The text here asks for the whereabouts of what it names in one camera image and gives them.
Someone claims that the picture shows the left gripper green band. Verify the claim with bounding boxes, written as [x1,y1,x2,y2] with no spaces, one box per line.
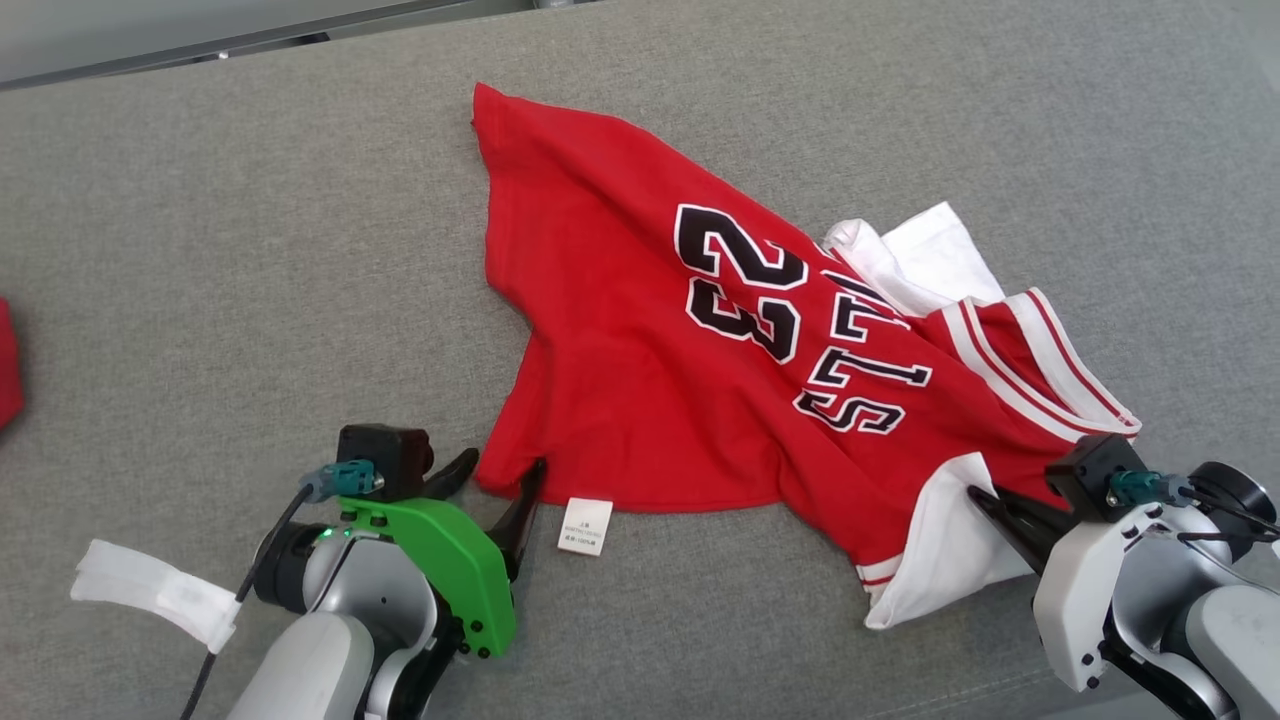
[300,448,547,658]

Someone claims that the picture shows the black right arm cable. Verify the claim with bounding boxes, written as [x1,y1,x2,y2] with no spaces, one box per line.
[1108,470,1280,546]

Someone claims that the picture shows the red basketball jersey number 23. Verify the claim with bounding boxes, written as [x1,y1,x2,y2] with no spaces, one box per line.
[470,82,1143,631]

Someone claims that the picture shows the red basketball shorts white stripe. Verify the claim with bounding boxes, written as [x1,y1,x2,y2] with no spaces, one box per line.
[0,298,24,431]

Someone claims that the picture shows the white cable wrap strap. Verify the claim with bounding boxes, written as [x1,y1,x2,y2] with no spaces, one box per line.
[72,540,241,653]

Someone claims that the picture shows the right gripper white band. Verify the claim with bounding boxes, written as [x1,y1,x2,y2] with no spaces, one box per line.
[968,486,1216,693]

